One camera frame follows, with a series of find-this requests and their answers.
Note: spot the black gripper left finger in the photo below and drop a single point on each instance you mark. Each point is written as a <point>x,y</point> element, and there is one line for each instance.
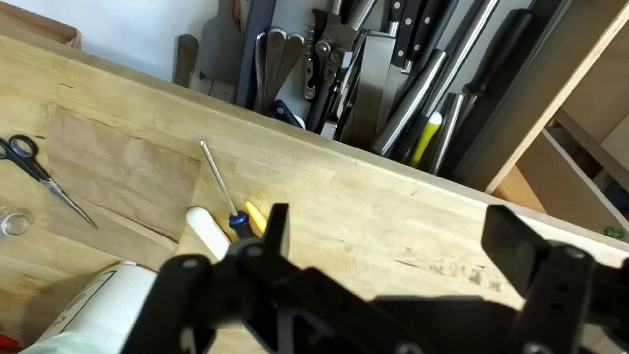
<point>284,308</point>

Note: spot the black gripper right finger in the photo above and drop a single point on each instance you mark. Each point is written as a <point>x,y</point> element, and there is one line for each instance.
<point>565,289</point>

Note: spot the black metal can opener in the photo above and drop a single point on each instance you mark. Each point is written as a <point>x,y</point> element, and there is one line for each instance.
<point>331,49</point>

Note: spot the open wooden kitchen drawer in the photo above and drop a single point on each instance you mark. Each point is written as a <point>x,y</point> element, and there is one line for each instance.
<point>496,70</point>

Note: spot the white plastic container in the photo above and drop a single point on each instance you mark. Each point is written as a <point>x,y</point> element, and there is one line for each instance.
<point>101,318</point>

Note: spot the brown paper sheet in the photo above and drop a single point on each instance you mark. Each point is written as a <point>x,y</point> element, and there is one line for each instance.
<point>135,190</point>

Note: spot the steel chef knife blade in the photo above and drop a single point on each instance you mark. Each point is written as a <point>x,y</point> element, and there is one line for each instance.
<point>365,119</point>

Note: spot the clear glass jar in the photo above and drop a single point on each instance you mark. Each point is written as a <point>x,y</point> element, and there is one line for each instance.
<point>15,222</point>

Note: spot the white cylindrical handle tool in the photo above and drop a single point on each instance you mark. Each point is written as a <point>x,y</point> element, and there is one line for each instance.
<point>207,230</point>

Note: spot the orange blue handled screwdriver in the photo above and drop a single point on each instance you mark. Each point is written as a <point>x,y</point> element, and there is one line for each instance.
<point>239,222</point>

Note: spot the yellow handled utensil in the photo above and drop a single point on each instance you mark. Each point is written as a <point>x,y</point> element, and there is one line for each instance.
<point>426,139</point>

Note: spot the black handled scissors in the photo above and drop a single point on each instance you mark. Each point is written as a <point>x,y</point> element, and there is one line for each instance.
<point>23,153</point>

